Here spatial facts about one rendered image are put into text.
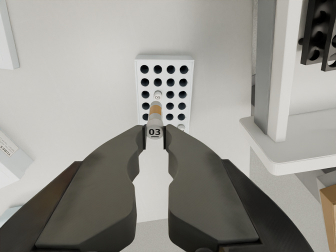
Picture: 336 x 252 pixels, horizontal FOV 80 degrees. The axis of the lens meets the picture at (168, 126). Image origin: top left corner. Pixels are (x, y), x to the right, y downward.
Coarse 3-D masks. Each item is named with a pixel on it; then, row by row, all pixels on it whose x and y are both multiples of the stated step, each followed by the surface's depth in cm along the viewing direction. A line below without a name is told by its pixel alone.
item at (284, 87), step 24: (264, 0) 20; (288, 0) 17; (264, 24) 21; (288, 24) 18; (264, 48) 22; (288, 48) 19; (264, 72) 23; (288, 72) 20; (312, 72) 26; (264, 96) 24; (288, 96) 21; (312, 96) 28; (264, 120) 25
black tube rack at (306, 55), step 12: (312, 0) 19; (324, 0) 19; (312, 12) 20; (324, 12) 20; (312, 24) 20; (324, 24) 20; (312, 36) 21; (324, 36) 21; (312, 48) 21; (324, 48) 19; (300, 60) 23; (312, 60) 22
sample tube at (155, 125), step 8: (152, 104) 17; (160, 104) 17; (152, 112) 15; (160, 112) 16; (152, 120) 14; (160, 120) 14; (152, 128) 13; (160, 128) 13; (152, 136) 14; (160, 136) 14
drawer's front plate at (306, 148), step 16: (320, 112) 28; (240, 128) 30; (256, 128) 27; (288, 128) 26; (304, 128) 26; (320, 128) 25; (256, 144) 25; (272, 144) 24; (288, 144) 23; (304, 144) 23; (320, 144) 22; (272, 160) 22; (288, 160) 21; (304, 160) 21; (320, 160) 21
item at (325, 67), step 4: (324, 52) 19; (328, 52) 19; (332, 52) 19; (324, 56) 19; (328, 56) 19; (324, 60) 19; (324, 64) 19; (332, 64) 20; (324, 68) 19; (328, 68) 19; (332, 68) 19
